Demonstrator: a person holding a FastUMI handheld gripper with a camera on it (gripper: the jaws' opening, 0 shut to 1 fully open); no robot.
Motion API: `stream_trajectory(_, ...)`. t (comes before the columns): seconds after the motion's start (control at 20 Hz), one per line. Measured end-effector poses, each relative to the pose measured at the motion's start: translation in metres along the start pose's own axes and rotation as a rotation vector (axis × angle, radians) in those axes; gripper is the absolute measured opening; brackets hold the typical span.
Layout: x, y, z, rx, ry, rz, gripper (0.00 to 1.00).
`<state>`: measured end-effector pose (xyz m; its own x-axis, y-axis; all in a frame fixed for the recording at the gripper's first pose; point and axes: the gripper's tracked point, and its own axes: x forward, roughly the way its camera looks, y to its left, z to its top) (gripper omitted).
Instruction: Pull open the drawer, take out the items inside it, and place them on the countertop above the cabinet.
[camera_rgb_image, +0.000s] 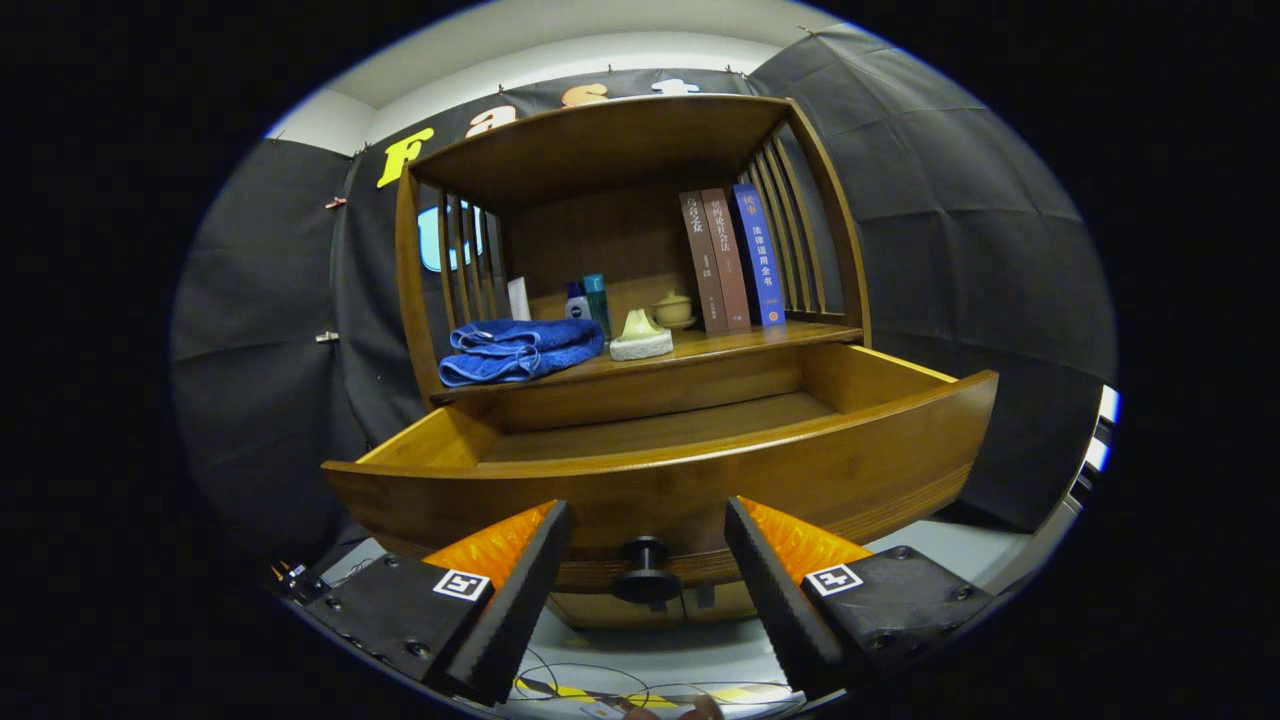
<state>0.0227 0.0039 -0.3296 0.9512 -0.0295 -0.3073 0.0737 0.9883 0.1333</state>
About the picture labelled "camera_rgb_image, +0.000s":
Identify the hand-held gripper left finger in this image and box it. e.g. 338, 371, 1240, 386
283, 499, 574, 708

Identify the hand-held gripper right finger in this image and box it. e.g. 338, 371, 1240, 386
723, 496, 996, 701

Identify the black drawer knob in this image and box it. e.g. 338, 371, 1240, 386
612, 537, 683, 606

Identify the wooden drawer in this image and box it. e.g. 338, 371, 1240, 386
322, 343, 999, 593

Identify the pale green handled sponge brush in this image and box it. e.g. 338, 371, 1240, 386
609, 308, 675, 362

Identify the wooden countertop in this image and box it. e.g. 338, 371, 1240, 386
432, 320, 863, 406

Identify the wooden cabinet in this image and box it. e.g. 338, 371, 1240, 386
395, 93, 871, 631

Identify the yellow floor tape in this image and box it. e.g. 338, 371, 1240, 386
515, 680, 791, 706

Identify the blue folded towel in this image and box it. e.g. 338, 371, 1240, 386
438, 318, 606, 388

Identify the teal clear bottle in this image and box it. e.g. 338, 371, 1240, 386
584, 273, 612, 339

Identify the dark brown book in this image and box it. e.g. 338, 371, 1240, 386
679, 190, 730, 336

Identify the reddish brown book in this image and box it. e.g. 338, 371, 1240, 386
700, 187, 753, 332

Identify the blue book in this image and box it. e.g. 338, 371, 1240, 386
731, 183, 787, 328

